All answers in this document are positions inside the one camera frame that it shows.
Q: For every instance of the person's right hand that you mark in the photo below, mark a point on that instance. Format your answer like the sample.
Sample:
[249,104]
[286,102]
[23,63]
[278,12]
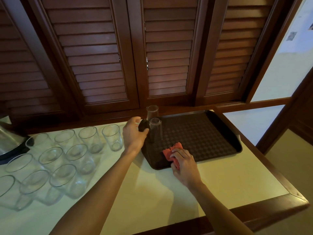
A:
[185,168]

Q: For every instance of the person's left hand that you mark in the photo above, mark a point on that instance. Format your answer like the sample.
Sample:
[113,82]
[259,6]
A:
[133,139]

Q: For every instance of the red cloth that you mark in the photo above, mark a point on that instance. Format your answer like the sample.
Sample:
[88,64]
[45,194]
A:
[168,152]

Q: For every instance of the dark brown textured tray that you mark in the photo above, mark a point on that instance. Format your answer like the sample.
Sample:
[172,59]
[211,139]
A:
[195,137]

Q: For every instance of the group of clear glasses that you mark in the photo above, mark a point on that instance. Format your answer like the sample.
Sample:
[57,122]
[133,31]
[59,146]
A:
[61,156]

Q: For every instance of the person's left forearm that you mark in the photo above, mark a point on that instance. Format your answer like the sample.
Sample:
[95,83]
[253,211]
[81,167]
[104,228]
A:
[97,198]

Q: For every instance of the person's right forearm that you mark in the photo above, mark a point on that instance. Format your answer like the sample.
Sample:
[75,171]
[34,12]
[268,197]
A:
[220,210]

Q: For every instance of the brown louvered wooden shutter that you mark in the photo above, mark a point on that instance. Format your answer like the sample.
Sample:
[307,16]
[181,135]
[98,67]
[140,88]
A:
[22,58]
[168,53]
[234,53]
[93,58]

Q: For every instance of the steel electric kettle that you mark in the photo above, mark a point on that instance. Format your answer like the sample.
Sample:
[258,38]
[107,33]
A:
[9,139]
[19,150]

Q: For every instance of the white paper notice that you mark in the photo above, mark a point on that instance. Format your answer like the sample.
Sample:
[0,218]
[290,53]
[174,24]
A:
[297,34]

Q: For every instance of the brown wooden wall rail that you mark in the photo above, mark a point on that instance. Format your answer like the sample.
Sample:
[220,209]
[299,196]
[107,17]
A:
[256,103]

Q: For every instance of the brown wooden door frame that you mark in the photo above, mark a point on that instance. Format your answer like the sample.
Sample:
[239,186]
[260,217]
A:
[291,112]

